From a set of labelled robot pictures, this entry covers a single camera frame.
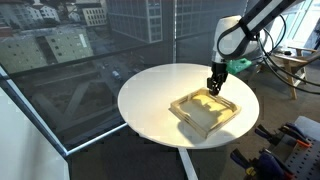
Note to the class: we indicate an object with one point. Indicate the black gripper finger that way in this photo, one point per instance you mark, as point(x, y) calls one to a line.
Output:
point(211, 86)
point(219, 87)

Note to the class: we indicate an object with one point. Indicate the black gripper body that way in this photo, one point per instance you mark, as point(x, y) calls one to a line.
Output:
point(219, 72)

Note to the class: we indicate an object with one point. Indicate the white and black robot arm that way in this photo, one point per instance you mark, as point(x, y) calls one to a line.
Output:
point(230, 36)

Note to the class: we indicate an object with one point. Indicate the shallow wooden tray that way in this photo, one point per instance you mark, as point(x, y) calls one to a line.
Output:
point(200, 116)

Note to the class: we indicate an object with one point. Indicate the straight metal window mullion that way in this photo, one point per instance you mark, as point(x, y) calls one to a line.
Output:
point(174, 30)

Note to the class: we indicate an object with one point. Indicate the blue black orange clamp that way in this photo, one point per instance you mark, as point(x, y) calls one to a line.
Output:
point(243, 161)
point(298, 138)
point(275, 163)
point(266, 135)

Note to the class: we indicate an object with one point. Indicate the wooden stool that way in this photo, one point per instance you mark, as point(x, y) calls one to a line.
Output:
point(293, 66)
point(286, 79)

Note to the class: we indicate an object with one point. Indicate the small dark device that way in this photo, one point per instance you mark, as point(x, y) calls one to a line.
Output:
point(285, 52)

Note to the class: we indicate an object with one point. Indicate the white table base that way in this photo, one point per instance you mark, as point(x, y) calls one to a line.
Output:
point(188, 165)

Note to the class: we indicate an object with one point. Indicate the grey perforated mounting board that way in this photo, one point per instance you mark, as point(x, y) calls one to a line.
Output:
point(306, 160)

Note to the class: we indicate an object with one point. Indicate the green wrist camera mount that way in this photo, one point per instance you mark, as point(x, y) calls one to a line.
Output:
point(238, 65)

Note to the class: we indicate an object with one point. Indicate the metal window sill frame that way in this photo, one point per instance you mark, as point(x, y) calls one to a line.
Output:
point(33, 113)

